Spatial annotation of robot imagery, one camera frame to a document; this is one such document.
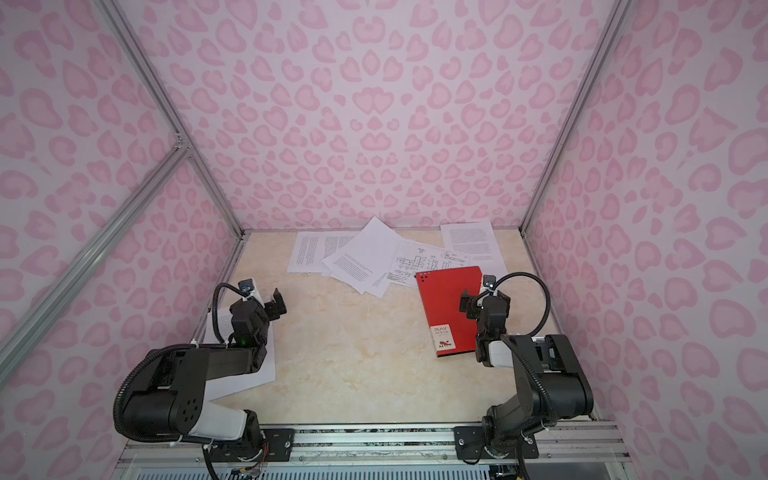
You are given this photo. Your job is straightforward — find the aluminium frame right post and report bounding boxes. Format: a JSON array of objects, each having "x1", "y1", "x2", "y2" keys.
[{"x1": 519, "y1": 0, "x2": 637, "y2": 238}]

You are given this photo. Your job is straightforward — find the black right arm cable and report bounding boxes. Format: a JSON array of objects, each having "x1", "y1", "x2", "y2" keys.
[{"x1": 491, "y1": 271, "x2": 552, "y2": 338}]

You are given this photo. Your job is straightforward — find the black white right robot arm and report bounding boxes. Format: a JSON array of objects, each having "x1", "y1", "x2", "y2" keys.
[{"x1": 459, "y1": 292, "x2": 594, "y2": 458}]

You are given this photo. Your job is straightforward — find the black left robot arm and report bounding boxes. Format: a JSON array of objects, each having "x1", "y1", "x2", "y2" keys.
[{"x1": 112, "y1": 281, "x2": 287, "y2": 462}]

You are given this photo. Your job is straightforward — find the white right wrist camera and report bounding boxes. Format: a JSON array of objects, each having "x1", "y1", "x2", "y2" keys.
[{"x1": 482, "y1": 275, "x2": 498, "y2": 294}]

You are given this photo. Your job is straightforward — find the aluminium frame left post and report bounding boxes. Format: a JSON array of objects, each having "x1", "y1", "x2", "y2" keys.
[{"x1": 93, "y1": 0, "x2": 245, "y2": 240}]

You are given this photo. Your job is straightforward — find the aluminium frame diagonal bar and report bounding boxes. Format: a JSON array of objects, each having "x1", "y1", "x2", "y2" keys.
[{"x1": 1, "y1": 142, "x2": 189, "y2": 385}]

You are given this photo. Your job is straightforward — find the technical drawing sheet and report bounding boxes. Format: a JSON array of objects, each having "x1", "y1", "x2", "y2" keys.
[{"x1": 386, "y1": 240, "x2": 470, "y2": 288}]

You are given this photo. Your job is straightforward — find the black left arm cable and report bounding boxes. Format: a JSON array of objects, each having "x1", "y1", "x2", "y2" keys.
[{"x1": 211, "y1": 281, "x2": 244, "y2": 345}]

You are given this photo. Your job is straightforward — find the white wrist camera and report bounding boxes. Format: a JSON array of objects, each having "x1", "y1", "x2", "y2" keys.
[
  {"x1": 237, "y1": 278, "x2": 261, "y2": 301},
  {"x1": 482, "y1": 275, "x2": 498, "y2": 294}
]

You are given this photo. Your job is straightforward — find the aluminium frame post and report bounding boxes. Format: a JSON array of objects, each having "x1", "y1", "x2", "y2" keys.
[
  {"x1": 93, "y1": 0, "x2": 245, "y2": 240},
  {"x1": 519, "y1": 0, "x2": 637, "y2": 238}
]

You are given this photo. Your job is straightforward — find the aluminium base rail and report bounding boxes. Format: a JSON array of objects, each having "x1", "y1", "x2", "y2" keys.
[{"x1": 112, "y1": 419, "x2": 638, "y2": 479}]

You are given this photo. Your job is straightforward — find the tilted white text sheet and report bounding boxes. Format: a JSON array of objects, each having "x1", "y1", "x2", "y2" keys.
[{"x1": 323, "y1": 217, "x2": 403, "y2": 298}]

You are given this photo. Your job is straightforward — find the red black folder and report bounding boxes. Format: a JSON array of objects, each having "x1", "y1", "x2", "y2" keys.
[{"x1": 415, "y1": 266, "x2": 482, "y2": 358}]

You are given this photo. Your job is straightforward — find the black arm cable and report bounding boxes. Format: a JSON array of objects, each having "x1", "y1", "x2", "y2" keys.
[
  {"x1": 491, "y1": 271, "x2": 552, "y2": 338},
  {"x1": 211, "y1": 281, "x2": 244, "y2": 345}
]

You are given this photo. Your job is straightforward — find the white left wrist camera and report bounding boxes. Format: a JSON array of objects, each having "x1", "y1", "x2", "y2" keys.
[{"x1": 237, "y1": 278, "x2": 261, "y2": 301}]

